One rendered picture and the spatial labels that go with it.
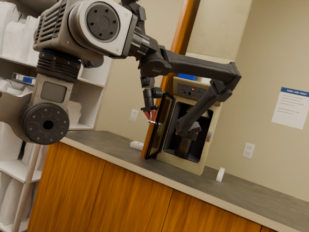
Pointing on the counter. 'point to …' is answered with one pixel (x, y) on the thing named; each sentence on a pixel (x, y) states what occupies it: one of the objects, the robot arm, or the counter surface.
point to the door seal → (157, 126)
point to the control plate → (191, 90)
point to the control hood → (191, 85)
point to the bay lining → (171, 138)
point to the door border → (156, 125)
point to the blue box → (187, 77)
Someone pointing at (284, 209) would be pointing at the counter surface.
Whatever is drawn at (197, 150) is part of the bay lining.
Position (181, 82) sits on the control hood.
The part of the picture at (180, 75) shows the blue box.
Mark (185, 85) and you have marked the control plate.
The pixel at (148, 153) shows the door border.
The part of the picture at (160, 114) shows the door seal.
